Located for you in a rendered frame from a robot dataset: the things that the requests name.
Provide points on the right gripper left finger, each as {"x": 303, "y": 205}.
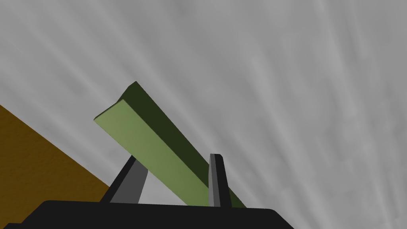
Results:
{"x": 128, "y": 186}

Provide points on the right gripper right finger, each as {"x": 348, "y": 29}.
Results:
{"x": 218, "y": 184}

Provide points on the green rectangular block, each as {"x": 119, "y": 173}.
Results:
{"x": 149, "y": 136}

